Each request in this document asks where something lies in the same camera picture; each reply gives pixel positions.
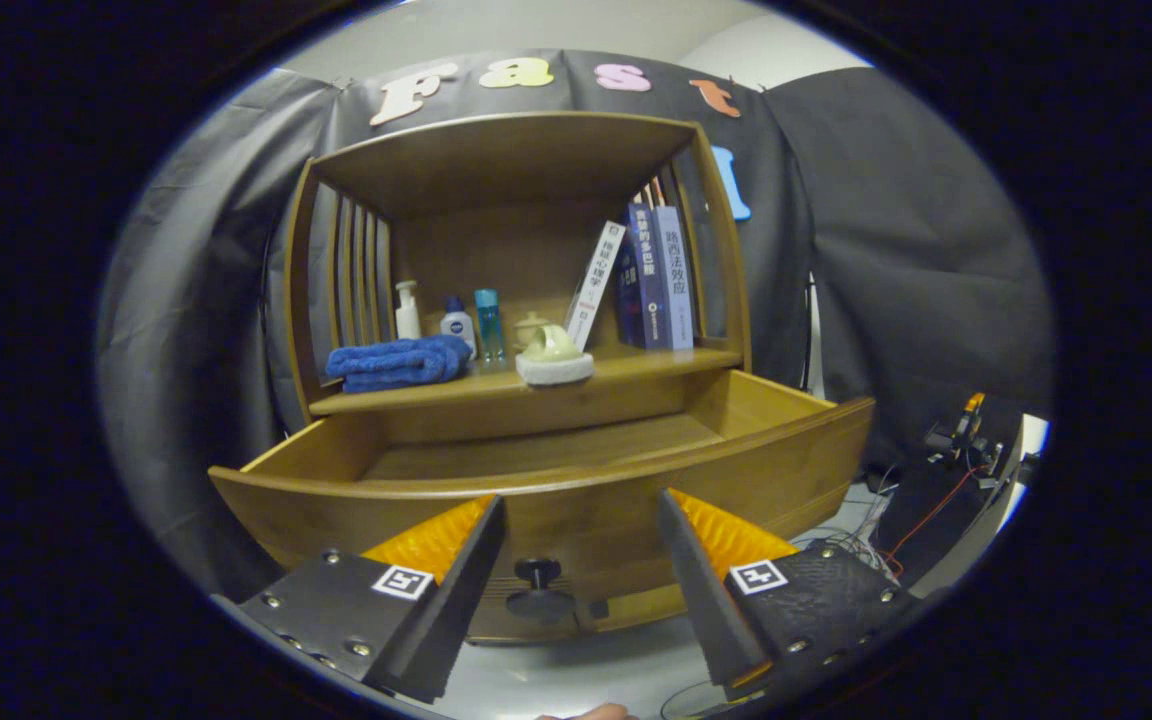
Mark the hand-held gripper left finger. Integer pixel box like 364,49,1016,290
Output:
236,494,509,704

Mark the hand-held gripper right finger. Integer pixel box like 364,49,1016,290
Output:
658,488,922,703

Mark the wooden drawer with black knob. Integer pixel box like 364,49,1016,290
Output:
208,370,877,641

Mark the wooden cabinet door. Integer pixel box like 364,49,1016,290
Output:
576,583,689,633

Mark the wooden countertop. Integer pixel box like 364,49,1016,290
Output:
308,340,745,416

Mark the wooden cabinet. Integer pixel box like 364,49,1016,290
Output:
281,110,752,641

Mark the blue folded towel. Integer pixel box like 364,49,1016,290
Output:
325,335,473,394

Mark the white bottle with blue cap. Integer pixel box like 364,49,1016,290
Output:
439,296,478,359

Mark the clear blue bottle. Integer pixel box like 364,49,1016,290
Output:
474,289,506,363

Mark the black tripod stand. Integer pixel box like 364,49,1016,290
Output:
801,275,827,401

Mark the white pump bottle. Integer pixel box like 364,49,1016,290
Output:
394,280,423,341

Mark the light grey-blue book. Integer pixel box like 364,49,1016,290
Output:
654,206,695,351

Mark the dark blue book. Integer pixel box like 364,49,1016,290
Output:
618,203,670,351

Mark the white book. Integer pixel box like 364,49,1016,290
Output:
564,221,627,353

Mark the black backdrop cloth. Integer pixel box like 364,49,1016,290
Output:
96,50,1055,601

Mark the red cable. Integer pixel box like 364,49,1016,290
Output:
881,465,982,581

